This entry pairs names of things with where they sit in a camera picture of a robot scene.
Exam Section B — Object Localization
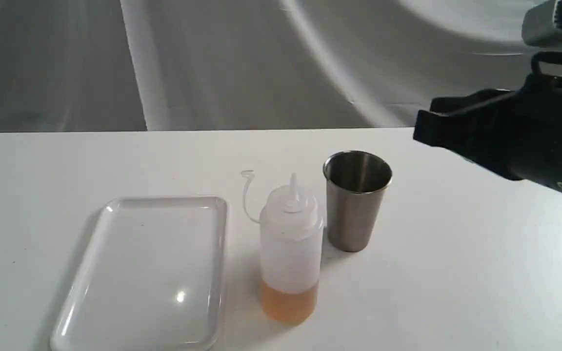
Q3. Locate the black camera cable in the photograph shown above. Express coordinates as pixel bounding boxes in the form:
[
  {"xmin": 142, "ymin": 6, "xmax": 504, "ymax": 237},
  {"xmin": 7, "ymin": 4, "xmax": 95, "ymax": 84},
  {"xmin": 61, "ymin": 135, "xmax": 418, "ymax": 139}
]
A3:
[{"xmin": 531, "ymin": 49, "xmax": 562, "ymax": 78}]

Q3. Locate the translucent squeeze bottle amber liquid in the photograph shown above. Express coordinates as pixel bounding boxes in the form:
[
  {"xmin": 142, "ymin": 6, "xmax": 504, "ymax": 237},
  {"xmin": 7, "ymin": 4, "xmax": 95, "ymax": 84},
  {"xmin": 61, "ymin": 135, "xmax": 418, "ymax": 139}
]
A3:
[{"xmin": 241, "ymin": 170, "xmax": 325, "ymax": 325}]

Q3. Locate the stainless steel cup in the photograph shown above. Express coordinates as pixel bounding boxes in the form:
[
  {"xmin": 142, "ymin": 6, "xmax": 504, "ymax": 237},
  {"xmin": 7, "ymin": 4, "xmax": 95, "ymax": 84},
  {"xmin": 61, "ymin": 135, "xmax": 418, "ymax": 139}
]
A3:
[{"xmin": 322, "ymin": 150, "xmax": 393, "ymax": 253}]

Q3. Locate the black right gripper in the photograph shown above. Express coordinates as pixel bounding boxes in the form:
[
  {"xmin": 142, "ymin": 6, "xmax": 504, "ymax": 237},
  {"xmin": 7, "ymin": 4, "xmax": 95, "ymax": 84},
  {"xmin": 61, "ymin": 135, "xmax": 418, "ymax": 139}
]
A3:
[{"xmin": 413, "ymin": 74, "xmax": 562, "ymax": 193}]

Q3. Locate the white rectangular plastic tray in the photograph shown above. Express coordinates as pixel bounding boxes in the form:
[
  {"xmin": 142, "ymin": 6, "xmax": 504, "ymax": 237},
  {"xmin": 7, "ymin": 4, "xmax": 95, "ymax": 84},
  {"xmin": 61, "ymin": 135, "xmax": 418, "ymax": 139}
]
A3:
[{"xmin": 49, "ymin": 195, "xmax": 229, "ymax": 351}]

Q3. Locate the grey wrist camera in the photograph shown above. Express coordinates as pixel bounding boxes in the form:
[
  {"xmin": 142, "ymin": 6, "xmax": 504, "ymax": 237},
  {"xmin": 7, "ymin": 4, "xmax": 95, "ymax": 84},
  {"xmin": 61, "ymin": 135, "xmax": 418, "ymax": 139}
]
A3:
[{"xmin": 521, "ymin": 0, "xmax": 562, "ymax": 47}]

